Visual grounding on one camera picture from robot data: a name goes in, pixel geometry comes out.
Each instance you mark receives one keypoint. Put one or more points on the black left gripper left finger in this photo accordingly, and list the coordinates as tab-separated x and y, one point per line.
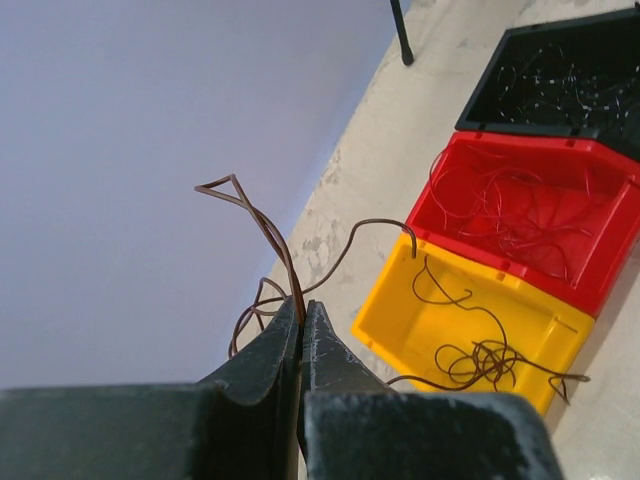
239	422

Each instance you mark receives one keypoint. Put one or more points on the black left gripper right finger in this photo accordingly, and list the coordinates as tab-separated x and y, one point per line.
353	426

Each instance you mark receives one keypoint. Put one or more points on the yellow plastic bin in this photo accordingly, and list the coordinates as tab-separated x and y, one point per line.
446	323

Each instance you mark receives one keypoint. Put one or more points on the red plastic bin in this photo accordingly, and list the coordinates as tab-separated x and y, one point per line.
560	214

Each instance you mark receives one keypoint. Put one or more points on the black music stand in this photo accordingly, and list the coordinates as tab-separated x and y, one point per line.
405	48

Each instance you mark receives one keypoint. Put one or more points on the black plastic bin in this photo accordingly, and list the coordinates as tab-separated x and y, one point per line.
570	78

